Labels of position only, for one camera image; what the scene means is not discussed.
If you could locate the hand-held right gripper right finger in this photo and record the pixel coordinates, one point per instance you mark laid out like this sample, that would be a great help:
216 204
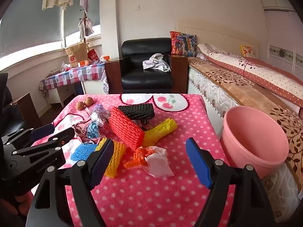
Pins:
198 164

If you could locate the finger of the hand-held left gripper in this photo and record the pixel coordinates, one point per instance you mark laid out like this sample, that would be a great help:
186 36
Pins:
60 138
43 130

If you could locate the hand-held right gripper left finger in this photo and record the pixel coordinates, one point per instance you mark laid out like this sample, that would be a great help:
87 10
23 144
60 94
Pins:
101 164

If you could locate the yellow foam net sleeve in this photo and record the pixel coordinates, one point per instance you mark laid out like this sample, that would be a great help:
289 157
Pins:
116 155

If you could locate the brown pink wrapper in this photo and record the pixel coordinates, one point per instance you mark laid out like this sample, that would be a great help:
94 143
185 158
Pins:
80 134

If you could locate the blue foam net sleeve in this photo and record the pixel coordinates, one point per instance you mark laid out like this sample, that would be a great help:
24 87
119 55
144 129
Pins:
82 152

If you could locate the blue wrapper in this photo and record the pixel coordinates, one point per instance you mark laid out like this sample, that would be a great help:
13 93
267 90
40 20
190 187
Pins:
92 130

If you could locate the white wrapper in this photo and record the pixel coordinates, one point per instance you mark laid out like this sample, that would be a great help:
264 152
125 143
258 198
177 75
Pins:
158 165

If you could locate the red foam net sleeve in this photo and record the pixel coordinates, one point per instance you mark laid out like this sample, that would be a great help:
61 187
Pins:
125 127

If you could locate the yellow plastic bag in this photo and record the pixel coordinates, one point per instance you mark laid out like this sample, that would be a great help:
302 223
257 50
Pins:
163 128

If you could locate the pink plastic bucket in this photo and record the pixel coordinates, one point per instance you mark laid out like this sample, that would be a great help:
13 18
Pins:
248 132

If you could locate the black foam net sleeve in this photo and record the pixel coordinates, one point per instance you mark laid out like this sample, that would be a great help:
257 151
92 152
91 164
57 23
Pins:
137 111

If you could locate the person's left hand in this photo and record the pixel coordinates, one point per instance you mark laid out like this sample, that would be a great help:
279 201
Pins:
22 204

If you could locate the brown wooden panel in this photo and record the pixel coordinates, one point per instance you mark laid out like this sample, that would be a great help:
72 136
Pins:
28 108

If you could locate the white side table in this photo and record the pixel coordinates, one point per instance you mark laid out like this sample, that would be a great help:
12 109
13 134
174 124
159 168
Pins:
56 94

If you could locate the brown walnut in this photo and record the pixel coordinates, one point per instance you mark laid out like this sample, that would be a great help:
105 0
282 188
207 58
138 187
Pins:
88 101
80 105

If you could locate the black chair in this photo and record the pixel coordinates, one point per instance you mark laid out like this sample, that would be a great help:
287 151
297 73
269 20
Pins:
4 99

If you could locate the pink polka dot blanket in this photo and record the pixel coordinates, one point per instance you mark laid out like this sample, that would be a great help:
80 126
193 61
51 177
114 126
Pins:
142 194

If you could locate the checkered side table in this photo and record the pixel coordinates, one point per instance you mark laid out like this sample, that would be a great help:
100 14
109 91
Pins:
71 74

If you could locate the clear plastic bag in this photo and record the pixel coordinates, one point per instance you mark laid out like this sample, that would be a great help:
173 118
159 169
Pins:
65 66

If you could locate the bed with leaf blanket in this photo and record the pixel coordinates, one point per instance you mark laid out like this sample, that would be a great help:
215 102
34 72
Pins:
213 92

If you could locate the brown paper bag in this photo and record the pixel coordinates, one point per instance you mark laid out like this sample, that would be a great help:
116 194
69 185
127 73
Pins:
75 54

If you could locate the dark wooden side cabinet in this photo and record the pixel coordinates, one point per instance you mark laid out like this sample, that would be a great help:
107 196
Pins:
180 75
113 75

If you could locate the red paper bag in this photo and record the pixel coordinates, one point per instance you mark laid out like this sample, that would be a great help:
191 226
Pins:
93 55

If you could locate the small orange white box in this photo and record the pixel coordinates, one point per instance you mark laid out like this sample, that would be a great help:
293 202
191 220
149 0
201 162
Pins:
105 58

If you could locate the wooden coat rack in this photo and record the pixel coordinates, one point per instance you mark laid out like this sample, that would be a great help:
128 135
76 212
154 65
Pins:
84 45

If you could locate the black leather armchair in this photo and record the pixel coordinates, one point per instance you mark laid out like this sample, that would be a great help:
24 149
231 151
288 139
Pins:
142 78

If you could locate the floral dotted quilt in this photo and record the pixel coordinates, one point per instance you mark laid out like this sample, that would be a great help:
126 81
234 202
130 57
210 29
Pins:
248 71

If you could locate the white crumpled cloth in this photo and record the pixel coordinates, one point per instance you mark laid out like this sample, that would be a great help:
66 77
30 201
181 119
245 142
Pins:
156 63

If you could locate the white hanging garment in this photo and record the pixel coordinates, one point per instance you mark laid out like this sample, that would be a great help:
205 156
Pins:
86 27

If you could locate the colourful printed cushion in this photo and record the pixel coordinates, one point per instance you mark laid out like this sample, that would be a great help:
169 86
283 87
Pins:
183 43

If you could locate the yellow floral pillow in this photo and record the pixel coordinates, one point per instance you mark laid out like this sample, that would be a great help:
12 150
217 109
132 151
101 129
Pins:
247 50

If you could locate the cream bed headboard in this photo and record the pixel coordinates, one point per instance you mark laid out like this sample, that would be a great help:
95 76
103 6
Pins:
213 35

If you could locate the pink hanging cloth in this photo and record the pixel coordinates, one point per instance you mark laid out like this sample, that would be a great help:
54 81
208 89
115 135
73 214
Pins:
85 1

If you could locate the white sliding wardrobe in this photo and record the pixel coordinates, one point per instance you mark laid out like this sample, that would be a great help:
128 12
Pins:
279 28

